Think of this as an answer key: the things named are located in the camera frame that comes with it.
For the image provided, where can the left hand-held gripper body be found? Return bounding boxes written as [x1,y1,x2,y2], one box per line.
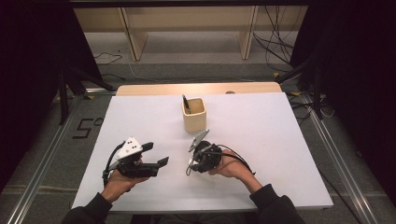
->
[104,135,160,180]

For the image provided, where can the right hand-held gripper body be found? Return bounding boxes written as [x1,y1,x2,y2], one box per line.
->
[186,129,224,175]

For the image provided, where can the beige square pen cup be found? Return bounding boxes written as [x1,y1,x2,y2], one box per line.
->
[181,97,207,133]

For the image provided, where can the black pen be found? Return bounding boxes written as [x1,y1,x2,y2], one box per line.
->
[181,93,191,115]

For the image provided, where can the person's right hand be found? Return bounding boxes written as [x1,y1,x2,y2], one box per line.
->
[207,148,250,182]

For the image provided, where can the person's left hand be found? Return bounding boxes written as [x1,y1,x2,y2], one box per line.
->
[101,158,150,204]

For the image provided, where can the wooden table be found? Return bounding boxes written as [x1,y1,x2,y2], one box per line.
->
[115,81,283,97]

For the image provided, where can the white board sheet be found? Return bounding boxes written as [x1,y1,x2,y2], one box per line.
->
[70,91,334,214]

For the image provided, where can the black stand legs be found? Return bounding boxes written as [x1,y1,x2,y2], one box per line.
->
[57,60,117,126]
[275,55,326,120]

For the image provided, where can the left hand-held gripper black cable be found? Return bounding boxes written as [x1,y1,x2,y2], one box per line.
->
[102,141,125,188]

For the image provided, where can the hand-held gripper black cable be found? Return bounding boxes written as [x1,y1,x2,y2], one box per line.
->
[102,141,125,188]
[216,144,257,175]

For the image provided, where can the right hand-held gripper black cable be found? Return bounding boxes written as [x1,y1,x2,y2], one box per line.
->
[216,144,257,175]

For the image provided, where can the aluminium floor rail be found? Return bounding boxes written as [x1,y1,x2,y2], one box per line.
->
[6,92,82,224]
[300,92,379,224]

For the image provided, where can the thin black floor cable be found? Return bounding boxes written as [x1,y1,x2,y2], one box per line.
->
[93,50,123,65]

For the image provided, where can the light wooden desk frame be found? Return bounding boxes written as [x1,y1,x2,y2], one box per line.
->
[74,6,309,62]

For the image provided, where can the tangled black floor cables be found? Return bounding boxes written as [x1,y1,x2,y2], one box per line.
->
[287,90,336,120]

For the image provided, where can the bundle of black cables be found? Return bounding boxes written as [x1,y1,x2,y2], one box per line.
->
[251,6,309,73]

